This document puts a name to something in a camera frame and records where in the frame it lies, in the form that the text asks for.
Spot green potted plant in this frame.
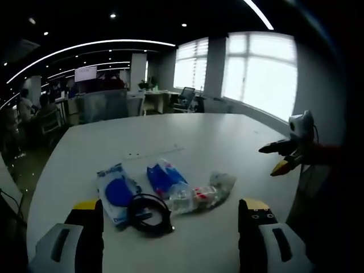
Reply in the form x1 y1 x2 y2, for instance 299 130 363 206
138 76 159 92

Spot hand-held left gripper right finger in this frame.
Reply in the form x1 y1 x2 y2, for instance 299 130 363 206
238 197 313 273

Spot clear bag with red items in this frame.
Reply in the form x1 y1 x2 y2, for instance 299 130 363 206
167 171 238 215

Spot white display screen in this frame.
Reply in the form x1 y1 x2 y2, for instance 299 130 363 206
74 66 98 83

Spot clear packet with blue disc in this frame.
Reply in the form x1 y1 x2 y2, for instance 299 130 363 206
96 162 143 228

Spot wooden office desk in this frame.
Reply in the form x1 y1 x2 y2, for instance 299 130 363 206
143 90 183 115

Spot grey office chair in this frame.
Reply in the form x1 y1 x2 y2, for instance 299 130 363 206
39 109 65 137

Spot black office chair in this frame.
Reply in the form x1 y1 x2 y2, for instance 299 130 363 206
171 86 197 114

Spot white window blinds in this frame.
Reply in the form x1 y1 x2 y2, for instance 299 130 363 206
173 37 209 90
221 31 298 122

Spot blue and white packet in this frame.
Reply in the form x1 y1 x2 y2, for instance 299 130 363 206
146 158 191 199

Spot black cable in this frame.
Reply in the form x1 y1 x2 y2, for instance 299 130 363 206
127 193 175 237
0 188 27 225

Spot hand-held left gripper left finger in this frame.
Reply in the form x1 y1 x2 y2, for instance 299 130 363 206
28 198 104 273

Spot white table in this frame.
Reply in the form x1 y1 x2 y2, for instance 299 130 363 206
26 113 307 273

